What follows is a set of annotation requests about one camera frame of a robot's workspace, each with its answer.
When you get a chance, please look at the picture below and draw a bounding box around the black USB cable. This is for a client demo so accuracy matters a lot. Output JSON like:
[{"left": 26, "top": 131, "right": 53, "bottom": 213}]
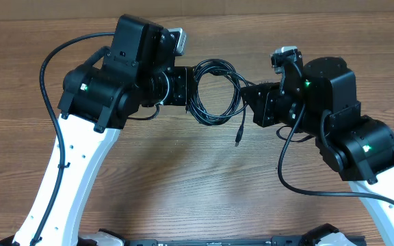
[{"left": 185, "top": 58, "right": 257, "bottom": 148}]

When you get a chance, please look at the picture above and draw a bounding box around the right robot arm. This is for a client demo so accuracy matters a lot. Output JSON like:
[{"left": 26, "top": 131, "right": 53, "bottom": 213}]
[{"left": 241, "top": 46, "right": 394, "bottom": 245}]

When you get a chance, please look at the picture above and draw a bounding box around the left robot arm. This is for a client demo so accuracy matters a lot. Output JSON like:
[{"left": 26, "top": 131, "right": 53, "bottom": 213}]
[{"left": 1, "top": 14, "right": 195, "bottom": 245}]

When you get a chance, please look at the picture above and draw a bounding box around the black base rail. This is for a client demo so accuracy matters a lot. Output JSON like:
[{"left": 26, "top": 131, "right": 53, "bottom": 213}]
[{"left": 124, "top": 236, "right": 302, "bottom": 246}]

